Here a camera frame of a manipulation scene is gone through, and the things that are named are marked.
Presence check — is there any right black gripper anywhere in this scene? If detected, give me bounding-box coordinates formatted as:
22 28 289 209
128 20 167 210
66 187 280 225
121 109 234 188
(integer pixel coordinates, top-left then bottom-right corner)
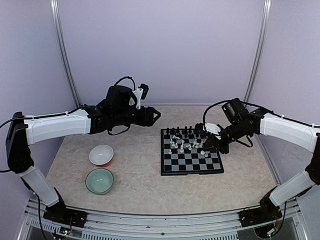
203 119 250 154

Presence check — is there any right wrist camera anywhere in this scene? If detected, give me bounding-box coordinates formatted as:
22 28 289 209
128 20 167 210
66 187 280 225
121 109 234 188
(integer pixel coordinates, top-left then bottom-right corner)
194 122 222 136

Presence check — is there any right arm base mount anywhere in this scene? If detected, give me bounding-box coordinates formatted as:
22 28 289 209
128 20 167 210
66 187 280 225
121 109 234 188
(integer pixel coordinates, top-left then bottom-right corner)
238 207 283 228

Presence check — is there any pale green ceramic bowl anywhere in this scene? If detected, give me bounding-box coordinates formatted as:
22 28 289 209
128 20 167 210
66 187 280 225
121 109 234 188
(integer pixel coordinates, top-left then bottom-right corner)
85 168 114 195

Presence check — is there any white chess king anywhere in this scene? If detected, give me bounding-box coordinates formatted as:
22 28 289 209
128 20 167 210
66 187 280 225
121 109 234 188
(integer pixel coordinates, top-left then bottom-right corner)
179 140 185 153

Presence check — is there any aluminium frame post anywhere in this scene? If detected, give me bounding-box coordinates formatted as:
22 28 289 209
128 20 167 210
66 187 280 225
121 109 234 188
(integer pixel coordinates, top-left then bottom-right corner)
244 0 272 102
50 0 81 107

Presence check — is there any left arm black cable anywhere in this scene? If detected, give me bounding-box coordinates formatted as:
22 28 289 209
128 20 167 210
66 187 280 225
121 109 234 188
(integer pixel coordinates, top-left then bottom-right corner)
0 76 137 173

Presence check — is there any black folding chess board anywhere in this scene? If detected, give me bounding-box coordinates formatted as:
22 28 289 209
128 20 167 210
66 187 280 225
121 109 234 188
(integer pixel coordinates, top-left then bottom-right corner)
160 126 224 176

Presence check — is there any front aluminium rail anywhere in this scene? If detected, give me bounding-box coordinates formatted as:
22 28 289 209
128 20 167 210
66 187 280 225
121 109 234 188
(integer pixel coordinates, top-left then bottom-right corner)
17 197 308 240

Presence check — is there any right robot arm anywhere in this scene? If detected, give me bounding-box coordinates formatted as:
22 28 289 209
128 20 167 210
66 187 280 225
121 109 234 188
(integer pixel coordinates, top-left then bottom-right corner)
195 98 320 222

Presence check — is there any left aluminium frame post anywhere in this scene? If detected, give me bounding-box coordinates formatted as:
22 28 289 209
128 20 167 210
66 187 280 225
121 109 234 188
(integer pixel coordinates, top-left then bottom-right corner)
50 0 81 107

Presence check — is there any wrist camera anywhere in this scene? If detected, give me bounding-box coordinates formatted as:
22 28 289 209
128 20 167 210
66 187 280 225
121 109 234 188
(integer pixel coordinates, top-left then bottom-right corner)
194 122 222 136
133 83 149 110

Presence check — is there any right aluminium frame post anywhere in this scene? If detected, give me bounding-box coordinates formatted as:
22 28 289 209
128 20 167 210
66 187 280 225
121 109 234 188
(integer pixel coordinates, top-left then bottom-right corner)
244 0 272 102

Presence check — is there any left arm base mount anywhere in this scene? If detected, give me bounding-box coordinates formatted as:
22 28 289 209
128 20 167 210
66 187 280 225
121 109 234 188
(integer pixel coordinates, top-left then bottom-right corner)
43 208 88 228

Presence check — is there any white bowl orange outside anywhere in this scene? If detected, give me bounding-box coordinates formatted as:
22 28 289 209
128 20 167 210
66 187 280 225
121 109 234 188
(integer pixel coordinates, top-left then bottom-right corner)
88 144 114 167

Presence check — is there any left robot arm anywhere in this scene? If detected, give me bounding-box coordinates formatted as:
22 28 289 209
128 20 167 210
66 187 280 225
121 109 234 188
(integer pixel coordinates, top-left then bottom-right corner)
5 84 161 223

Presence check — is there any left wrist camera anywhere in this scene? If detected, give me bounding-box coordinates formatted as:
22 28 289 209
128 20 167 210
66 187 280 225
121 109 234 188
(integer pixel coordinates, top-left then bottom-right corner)
133 83 149 110

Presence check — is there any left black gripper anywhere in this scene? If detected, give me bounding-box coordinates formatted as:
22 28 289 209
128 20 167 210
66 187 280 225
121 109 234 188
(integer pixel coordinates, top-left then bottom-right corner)
113 105 161 127

